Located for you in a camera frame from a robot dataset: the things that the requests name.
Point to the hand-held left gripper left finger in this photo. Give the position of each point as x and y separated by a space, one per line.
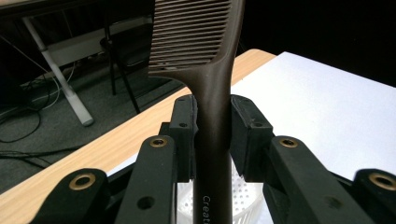
183 130

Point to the white table mat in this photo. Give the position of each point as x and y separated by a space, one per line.
311 109

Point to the white slotted plastic basket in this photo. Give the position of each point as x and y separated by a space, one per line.
246 199

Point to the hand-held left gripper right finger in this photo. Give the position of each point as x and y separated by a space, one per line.
249 137

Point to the black chair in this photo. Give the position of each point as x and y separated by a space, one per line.
124 53

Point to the white-legged background desk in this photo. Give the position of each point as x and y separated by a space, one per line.
71 96

